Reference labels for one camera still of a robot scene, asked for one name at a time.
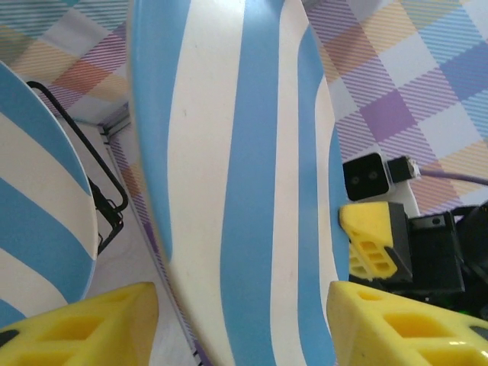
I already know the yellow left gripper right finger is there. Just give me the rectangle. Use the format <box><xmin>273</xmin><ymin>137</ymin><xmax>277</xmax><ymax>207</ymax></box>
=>
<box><xmin>326</xmin><ymin>281</ymin><xmax>488</xmax><ymax>366</ymax></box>

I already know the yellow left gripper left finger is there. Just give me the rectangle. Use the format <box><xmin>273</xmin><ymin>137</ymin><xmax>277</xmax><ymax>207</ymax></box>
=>
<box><xmin>0</xmin><ymin>281</ymin><xmax>159</xmax><ymax>366</ymax></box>

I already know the black wire dish rack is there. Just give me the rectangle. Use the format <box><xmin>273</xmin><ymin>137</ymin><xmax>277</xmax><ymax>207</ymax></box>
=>
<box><xmin>26</xmin><ymin>80</ymin><xmax>129</xmax><ymax>255</ymax></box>

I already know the blue striped plate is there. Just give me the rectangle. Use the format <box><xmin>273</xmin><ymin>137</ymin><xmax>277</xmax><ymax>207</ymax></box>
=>
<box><xmin>0</xmin><ymin>60</ymin><xmax>98</xmax><ymax>325</ymax></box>
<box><xmin>127</xmin><ymin>0</ymin><xmax>352</xmax><ymax>366</ymax></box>

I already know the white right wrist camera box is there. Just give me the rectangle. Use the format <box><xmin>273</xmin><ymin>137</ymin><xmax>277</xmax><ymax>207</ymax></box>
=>
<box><xmin>342</xmin><ymin>151</ymin><xmax>420</xmax><ymax>215</ymax></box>

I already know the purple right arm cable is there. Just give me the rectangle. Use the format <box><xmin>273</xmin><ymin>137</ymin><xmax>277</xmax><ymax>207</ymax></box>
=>
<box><xmin>387</xmin><ymin>155</ymin><xmax>488</xmax><ymax>188</ymax></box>

